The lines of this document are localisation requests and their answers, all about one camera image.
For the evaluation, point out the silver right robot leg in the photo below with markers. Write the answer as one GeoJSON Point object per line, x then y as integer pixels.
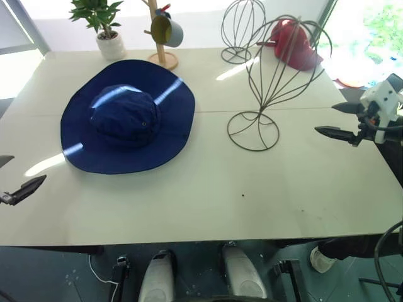
{"type": "Point", "coordinates": [242, 273]}

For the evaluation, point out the white plant pot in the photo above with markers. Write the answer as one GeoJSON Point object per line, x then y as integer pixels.
{"type": "Point", "coordinates": [111, 47]}

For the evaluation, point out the grey mug yellow inside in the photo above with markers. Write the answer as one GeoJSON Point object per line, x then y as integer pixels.
{"type": "Point", "coordinates": [174, 31]}

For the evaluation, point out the silver robot leg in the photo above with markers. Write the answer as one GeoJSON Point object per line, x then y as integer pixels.
{"type": "Point", "coordinates": [157, 280]}
{"type": "Point", "coordinates": [242, 273]}

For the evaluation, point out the dark rounded robot waist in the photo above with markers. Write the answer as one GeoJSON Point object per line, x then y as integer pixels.
{"type": "Point", "coordinates": [239, 299]}

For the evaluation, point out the white sneaker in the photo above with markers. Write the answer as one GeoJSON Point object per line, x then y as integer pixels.
{"type": "Point", "coordinates": [321, 259]}

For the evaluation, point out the red plate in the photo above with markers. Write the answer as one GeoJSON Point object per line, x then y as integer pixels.
{"type": "Point", "coordinates": [348, 82]}

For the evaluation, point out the blue wide-brim hat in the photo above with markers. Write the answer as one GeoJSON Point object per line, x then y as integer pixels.
{"type": "Point", "coordinates": [126, 126]}

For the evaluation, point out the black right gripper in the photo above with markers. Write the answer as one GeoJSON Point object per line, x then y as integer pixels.
{"type": "Point", "coordinates": [366, 122]}

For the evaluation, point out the red baseball cap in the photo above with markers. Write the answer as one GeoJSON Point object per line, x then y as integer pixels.
{"type": "Point", "coordinates": [299, 50]}

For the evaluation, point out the person's dark trouser leg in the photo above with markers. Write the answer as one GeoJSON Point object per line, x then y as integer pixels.
{"type": "Point", "coordinates": [349, 247]}

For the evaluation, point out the green potted plant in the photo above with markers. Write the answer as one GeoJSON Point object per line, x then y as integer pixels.
{"type": "Point", "coordinates": [100, 14]}

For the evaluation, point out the silver left robot leg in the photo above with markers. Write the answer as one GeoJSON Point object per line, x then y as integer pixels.
{"type": "Point", "coordinates": [157, 280]}

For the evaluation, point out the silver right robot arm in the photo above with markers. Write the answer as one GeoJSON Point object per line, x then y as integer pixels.
{"type": "Point", "coordinates": [397, 82]}

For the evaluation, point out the red and blue mug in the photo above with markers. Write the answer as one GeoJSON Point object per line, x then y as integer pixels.
{"type": "Point", "coordinates": [163, 12]}

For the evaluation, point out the wooden mug tree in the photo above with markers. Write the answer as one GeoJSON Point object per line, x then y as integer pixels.
{"type": "Point", "coordinates": [163, 58]}

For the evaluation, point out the black table leg frame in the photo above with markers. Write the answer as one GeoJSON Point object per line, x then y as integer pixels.
{"type": "Point", "coordinates": [292, 280]}
{"type": "Point", "coordinates": [121, 277]}

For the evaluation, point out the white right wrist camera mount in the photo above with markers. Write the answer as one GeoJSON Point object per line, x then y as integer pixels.
{"type": "Point", "coordinates": [382, 94]}

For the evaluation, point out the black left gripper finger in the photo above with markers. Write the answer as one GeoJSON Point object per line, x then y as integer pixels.
{"type": "Point", "coordinates": [26, 188]}
{"type": "Point", "coordinates": [5, 160]}

